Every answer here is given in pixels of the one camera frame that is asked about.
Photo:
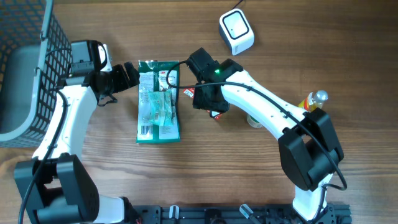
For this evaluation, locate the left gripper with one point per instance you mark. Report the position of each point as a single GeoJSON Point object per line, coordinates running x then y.
{"type": "Point", "coordinates": [122, 81]}

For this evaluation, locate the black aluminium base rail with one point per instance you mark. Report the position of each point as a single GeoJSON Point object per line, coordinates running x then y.
{"type": "Point", "coordinates": [268, 214]}

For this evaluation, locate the white barcode scanner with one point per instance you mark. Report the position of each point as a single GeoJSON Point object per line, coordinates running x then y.
{"type": "Point", "coordinates": [236, 31]}

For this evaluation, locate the yellow dish soap bottle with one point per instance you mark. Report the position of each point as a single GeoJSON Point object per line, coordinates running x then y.
{"type": "Point", "coordinates": [314, 100]}

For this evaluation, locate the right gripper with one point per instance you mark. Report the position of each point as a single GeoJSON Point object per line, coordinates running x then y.
{"type": "Point", "coordinates": [198, 102]}

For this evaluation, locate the green sponge package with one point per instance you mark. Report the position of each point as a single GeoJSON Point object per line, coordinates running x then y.
{"type": "Point", "coordinates": [157, 76]}

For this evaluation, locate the green lidded jar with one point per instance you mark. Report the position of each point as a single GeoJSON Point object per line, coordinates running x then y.
{"type": "Point", "coordinates": [252, 122]}

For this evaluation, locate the teal wipes packet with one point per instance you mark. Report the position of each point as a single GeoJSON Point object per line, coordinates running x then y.
{"type": "Point", "coordinates": [161, 112]}

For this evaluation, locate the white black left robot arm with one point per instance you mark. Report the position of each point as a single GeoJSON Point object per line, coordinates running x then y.
{"type": "Point", "coordinates": [54, 185]}

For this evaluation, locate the red stick packet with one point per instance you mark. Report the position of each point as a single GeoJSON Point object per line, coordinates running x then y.
{"type": "Point", "coordinates": [190, 92]}

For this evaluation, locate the dark grey mesh basket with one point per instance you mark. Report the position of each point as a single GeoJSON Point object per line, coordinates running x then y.
{"type": "Point", "coordinates": [35, 52]}

